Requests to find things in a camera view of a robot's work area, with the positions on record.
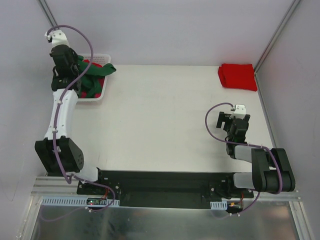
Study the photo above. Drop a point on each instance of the aluminium rail front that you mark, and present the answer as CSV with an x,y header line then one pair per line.
x,y
57,186

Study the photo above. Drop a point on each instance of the aluminium corner post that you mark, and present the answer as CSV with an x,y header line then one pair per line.
x,y
293,7
44,6

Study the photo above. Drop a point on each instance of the green t-shirt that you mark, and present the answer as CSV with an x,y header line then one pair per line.
x,y
99,70

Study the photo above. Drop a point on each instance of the left slotted cable duct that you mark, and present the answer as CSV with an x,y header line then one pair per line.
x,y
65,201

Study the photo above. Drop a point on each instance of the pink t-shirt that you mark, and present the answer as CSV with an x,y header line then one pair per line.
x,y
91,86

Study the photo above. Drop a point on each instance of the slotted cable duct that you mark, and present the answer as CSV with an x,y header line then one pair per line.
x,y
219,205
65,201

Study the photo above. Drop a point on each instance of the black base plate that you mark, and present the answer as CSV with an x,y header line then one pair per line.
x,y
178,190

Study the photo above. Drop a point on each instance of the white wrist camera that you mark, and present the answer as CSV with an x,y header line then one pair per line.
x,y
238,111
56,38

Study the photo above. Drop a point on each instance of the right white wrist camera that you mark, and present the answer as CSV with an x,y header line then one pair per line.
x,y
238,111

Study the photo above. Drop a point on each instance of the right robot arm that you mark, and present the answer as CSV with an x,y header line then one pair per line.
x,y
270,168

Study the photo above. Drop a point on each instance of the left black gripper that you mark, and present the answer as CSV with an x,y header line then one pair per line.
x,y
75,69

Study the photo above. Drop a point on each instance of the folded red t-shirt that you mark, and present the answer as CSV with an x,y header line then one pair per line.
x,y
237,76

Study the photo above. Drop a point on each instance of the right slotted cable duct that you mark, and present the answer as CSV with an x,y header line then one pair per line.
x,y
219,205

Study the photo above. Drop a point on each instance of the right aluminium corner post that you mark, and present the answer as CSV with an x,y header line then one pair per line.
x,y
293,7

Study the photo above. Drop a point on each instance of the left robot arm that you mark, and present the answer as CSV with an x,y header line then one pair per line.
x,y
58,153

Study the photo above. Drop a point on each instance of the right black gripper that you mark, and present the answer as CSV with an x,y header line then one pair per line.
x,y
223,120

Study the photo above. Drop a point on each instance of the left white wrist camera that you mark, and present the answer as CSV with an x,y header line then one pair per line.
x,y
56,38

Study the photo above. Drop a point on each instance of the left aluminium corner post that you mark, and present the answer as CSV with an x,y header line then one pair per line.
x,y
44,6

